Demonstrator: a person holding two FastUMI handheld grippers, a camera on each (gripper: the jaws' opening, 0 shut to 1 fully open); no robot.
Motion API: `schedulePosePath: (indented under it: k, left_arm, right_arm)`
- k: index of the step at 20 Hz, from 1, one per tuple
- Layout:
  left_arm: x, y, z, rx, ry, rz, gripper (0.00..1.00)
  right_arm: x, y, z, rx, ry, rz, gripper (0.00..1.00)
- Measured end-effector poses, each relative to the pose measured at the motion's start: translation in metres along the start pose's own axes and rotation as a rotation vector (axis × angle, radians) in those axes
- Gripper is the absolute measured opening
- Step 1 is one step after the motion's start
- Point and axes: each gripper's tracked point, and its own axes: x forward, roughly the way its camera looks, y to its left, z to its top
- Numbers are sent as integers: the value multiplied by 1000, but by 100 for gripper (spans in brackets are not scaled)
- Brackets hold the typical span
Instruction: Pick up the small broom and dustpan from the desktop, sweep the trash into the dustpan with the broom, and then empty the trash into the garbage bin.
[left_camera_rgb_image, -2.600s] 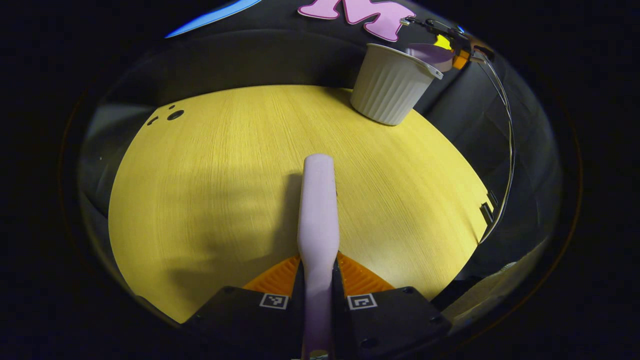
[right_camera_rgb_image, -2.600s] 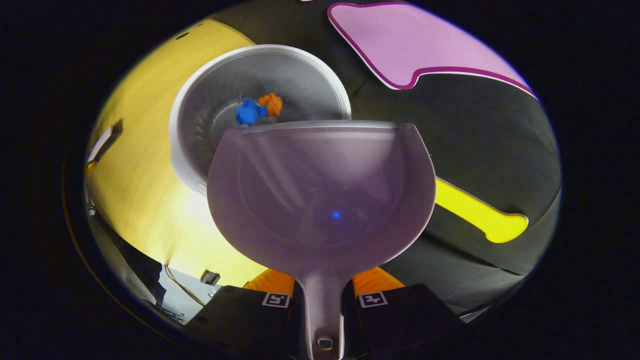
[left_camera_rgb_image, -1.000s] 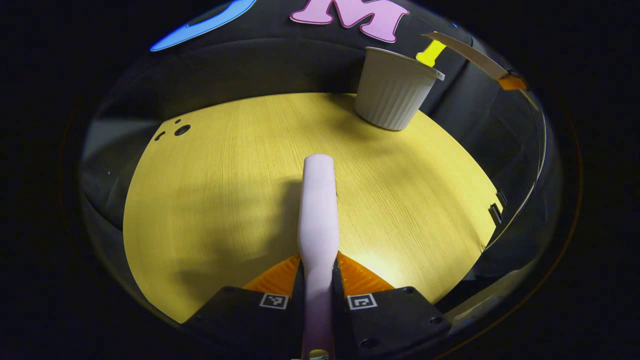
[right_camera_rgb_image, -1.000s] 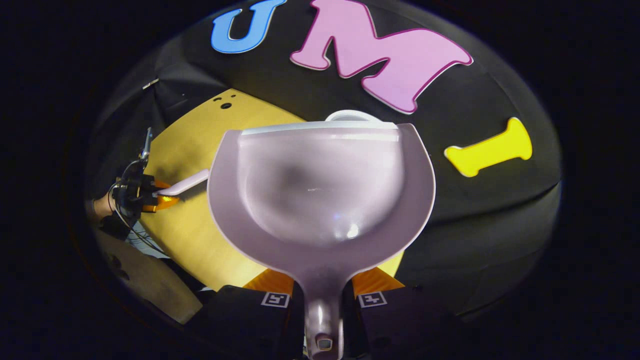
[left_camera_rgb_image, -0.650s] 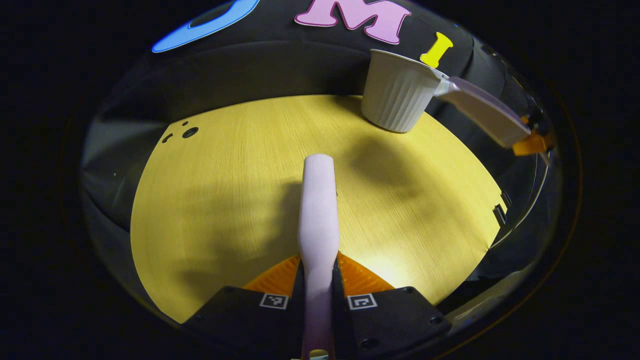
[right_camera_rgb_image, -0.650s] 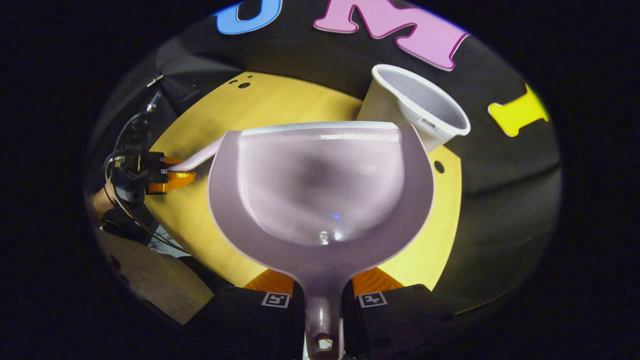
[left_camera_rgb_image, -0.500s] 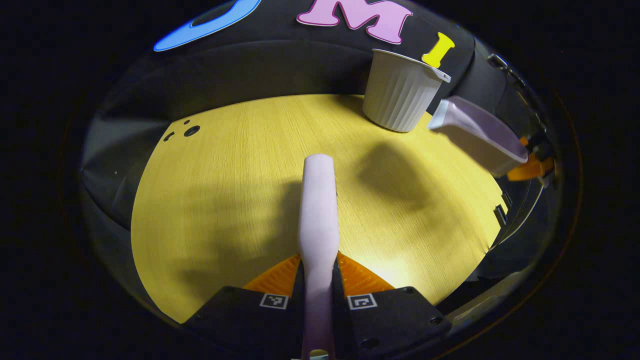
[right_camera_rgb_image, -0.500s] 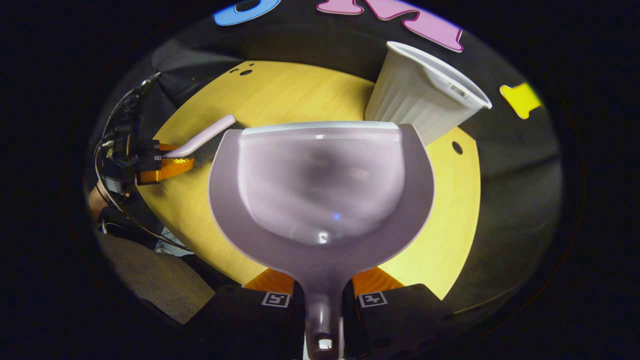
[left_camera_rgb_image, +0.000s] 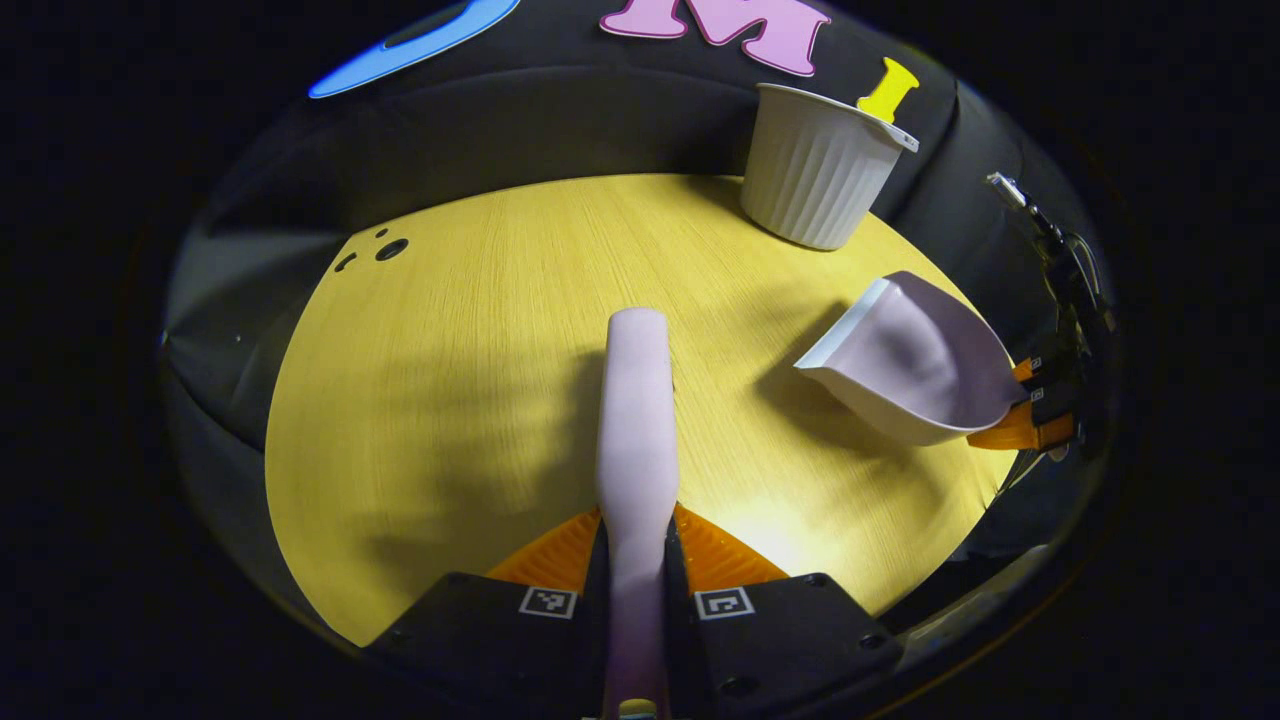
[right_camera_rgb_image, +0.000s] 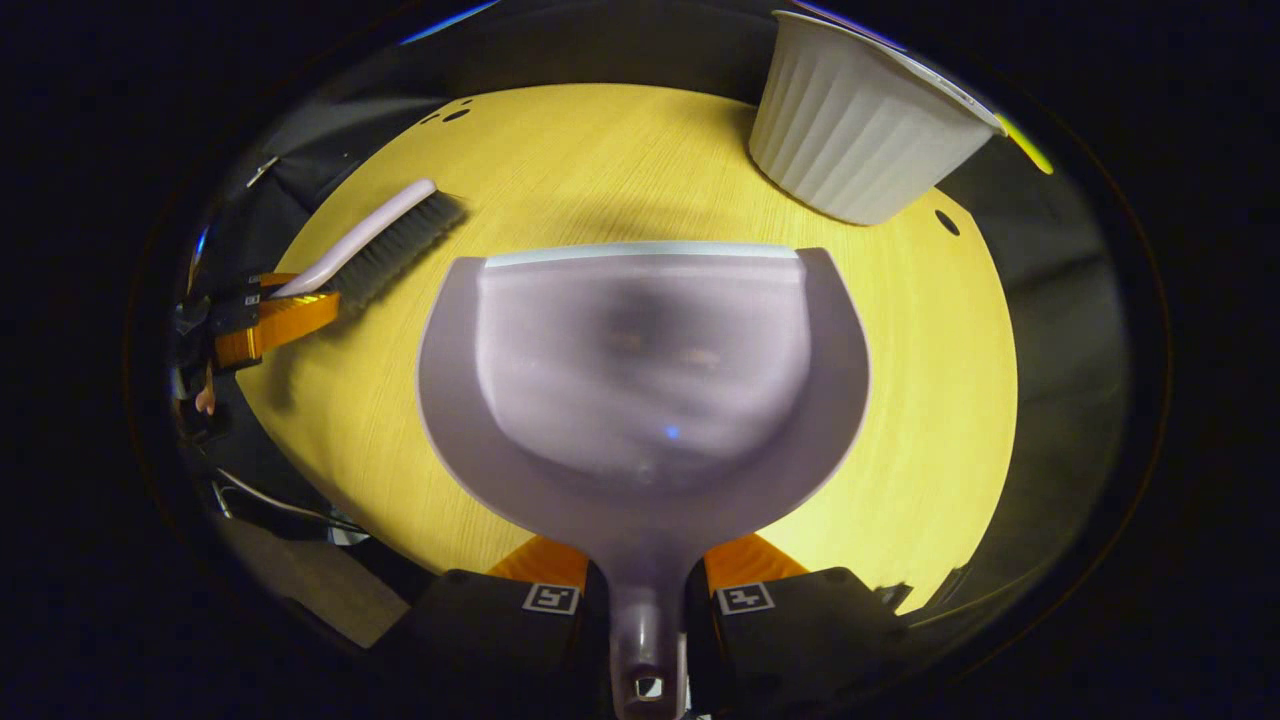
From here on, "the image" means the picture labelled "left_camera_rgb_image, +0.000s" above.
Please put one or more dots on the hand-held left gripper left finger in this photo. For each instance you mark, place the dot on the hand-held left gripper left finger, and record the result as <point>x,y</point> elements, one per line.
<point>480,640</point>

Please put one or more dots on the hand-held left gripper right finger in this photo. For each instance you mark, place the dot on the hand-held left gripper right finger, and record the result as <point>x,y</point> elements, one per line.
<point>790,640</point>

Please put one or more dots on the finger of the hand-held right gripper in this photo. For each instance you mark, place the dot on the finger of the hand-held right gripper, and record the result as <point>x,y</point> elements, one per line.
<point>1020,432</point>
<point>1030,370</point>

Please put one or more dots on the pink dustpan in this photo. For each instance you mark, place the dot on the pink dustpan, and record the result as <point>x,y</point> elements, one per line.
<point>920,360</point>

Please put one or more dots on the small pink broom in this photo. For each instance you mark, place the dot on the small pink broom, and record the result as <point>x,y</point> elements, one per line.
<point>638,420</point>

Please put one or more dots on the white ribbed garbage bin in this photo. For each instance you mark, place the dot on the white ribbed garbage bin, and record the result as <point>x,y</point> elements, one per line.
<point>810,170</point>

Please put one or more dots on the black backdrop cloth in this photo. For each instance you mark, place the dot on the black backdrop cloth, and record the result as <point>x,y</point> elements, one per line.
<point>600,130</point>

